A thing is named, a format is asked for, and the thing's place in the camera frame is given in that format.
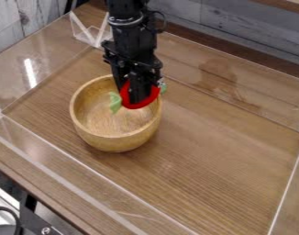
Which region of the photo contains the wooden bowl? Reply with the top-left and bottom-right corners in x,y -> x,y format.
68,74 -> 162,152

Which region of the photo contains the clear acrylic corner bracket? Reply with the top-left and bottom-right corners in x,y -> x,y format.
68,12 -> 112,49

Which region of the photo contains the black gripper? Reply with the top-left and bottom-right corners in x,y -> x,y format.
101,19 -> 163,104

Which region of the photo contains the red plush tomato toy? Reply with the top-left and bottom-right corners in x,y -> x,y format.
108,82 -> 160,114

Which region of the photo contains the green rectangular block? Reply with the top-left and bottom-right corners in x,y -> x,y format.
159,82 -> 168,95

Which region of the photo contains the black cable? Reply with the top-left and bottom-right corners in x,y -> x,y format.
0,206 -> 23,235

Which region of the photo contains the black table leg bracket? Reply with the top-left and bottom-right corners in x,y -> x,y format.
20,194 -> 64,235

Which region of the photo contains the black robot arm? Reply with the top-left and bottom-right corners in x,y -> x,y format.
101,0 -> 167,109

